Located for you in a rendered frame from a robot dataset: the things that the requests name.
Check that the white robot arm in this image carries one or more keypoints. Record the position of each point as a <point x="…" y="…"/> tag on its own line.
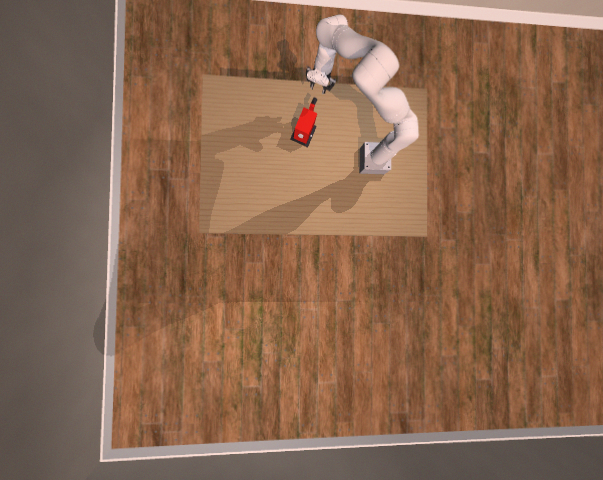
<point x="371" y="74"/>

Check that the red box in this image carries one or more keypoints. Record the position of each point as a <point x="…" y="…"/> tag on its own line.
<point x="307" y="117"/>

